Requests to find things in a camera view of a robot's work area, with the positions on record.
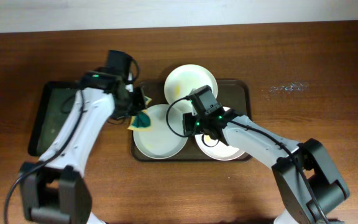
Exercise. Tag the white plate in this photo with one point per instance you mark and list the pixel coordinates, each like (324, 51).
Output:
(182, 80)
(216, 149)

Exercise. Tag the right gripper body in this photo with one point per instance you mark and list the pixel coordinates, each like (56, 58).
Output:
(194, 124)

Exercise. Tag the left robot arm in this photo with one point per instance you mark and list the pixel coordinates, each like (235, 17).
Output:
(53, 189)

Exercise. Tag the pale grey plate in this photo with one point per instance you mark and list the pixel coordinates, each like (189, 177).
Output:
(158, 142)

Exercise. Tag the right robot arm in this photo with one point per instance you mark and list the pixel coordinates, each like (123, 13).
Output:
(309, 182)

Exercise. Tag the large brown serving tray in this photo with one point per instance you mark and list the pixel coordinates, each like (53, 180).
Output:
(231, 93)

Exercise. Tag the green and yellow sponge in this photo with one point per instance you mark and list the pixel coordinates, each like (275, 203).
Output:
(140, 119)

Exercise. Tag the small black water tray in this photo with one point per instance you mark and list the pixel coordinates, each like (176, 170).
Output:
(55, 105)

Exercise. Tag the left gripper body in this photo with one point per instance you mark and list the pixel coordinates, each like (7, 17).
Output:
(138, 100)

